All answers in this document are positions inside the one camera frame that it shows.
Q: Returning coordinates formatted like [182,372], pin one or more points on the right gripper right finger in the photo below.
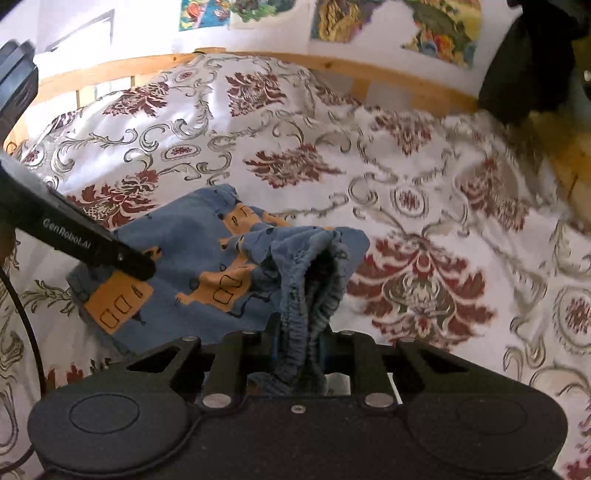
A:
[463,416]

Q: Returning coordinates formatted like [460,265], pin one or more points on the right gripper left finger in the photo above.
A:
[133,415]

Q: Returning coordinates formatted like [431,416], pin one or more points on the blue pants with orange trucks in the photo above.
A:
[223,266]

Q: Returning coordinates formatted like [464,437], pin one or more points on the white floral bedspread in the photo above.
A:
[471,247]

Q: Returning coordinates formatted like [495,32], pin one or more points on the wooden bed frame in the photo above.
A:
[568,147]

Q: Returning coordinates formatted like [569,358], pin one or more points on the colourful wall poster left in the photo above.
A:
[233,14]

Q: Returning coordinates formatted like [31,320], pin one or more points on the colourful wall poster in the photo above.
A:
[445,30]
[233,14]

